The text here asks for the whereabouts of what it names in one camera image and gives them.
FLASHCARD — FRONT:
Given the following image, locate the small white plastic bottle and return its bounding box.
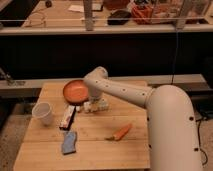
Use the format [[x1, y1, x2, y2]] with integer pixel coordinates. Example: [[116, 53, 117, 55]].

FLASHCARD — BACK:
[[76, 98, 109, 113]]

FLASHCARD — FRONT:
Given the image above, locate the black and white snack bar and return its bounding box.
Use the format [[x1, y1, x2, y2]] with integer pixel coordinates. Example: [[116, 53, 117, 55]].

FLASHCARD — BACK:
[[59, 105, 75, 130]]

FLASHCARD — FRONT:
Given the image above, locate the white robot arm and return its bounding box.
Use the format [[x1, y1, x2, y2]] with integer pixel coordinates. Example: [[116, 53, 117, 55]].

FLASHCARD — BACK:
[[84, 67, 203, 171]]

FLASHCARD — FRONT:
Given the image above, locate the orange round bowl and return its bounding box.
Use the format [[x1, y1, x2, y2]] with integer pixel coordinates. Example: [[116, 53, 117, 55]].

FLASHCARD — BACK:
[[63, 80, 88, 105]]

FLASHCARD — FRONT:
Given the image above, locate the orange toy carrot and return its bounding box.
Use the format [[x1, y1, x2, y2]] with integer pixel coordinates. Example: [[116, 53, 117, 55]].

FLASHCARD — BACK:
[[106, 124, 132, 141]]

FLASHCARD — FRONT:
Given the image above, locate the white paper cup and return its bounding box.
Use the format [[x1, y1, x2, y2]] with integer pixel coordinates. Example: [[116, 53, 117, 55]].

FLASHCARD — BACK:
[[32, 102, 53, 126]]

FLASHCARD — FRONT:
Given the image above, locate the black object on back bench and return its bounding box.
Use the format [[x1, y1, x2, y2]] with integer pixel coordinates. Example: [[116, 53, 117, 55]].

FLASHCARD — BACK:
[[107, 10, 131, 25]]

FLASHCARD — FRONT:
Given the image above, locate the blue sponge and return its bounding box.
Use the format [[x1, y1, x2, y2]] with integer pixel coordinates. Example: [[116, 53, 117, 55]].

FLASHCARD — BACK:
[[61, 131, 77, 155]]

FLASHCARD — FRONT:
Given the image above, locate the orange crate on back bench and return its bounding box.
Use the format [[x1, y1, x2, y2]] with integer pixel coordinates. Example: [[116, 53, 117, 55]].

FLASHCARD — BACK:
[[131, 5, 153, 25]]

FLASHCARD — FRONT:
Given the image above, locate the white paper sheet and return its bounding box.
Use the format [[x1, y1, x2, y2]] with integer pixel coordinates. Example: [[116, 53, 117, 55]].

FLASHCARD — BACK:
[[68, 5, 84, 13]]

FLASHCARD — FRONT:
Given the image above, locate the grey metal post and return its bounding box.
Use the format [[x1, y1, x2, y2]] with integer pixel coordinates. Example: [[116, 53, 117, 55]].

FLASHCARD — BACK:
[[175, 0, 192, 30], [83, 0, 93, 31]]

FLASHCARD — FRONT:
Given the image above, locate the metal clamp bracket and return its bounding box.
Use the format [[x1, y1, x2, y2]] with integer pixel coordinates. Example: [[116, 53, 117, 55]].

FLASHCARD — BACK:
[[0, 67, 25, 86]]

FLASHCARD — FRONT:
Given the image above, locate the grey metal post right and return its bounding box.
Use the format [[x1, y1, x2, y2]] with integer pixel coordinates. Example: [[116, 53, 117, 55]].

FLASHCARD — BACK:
[[175, 0, 192, 30]]

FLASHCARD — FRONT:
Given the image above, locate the black cable bundle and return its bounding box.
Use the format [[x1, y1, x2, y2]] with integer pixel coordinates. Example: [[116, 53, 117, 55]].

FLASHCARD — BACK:
[[196, 116, 209, 166]]

